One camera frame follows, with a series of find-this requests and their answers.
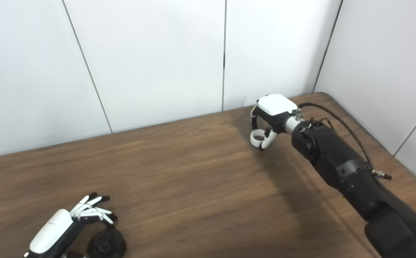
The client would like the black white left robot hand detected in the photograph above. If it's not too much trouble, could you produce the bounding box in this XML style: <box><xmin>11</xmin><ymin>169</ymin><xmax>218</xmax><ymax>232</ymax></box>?
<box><xmin>24</xmin><ymin>192</ymin><xmax>118</xmax><ymax>258</ymax></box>

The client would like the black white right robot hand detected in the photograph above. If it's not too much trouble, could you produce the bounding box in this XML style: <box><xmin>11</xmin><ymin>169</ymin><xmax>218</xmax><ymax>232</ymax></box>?
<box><xmin>250</xmin><ymin>94</ymin><xmax>299</xmax><ymax>151</ymax></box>

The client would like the white ring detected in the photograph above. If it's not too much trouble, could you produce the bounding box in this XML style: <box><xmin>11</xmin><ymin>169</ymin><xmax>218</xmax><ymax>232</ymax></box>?
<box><xmin>250</xmin><ymin>129</ymin><xmax>266</xmax><ymax>147</ymax></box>

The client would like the round black part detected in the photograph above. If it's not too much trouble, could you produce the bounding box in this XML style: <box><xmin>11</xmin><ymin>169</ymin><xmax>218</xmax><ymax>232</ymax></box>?
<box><xmin>87</xmin><ymin>229</ymin><xmax>127</xmax><ymax>258</ymax></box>

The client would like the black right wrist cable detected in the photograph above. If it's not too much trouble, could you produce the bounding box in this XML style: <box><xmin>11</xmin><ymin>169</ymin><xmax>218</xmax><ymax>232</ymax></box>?
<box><xmin>295</xmin><ymin>103</ymin><xmax>393</xmax><ymax>180</ymax></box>

